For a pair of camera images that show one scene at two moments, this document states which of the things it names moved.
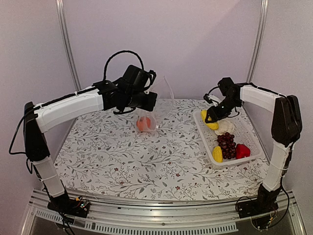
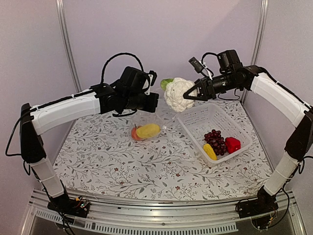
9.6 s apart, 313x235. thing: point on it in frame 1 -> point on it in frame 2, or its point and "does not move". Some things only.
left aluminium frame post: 61,8 does not move
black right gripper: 214,114 -> 206,86
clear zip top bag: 148,121 -> 148,126
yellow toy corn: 217,153 -> 210,151
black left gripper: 150,105 does not move
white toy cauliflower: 225,126 -> 174,90
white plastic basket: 242,134 -> 198,122
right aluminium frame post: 258,40 does not move
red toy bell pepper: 241,151 -> 232,144
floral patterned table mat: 103,154 does not move
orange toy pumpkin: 143,123 -> 134,133
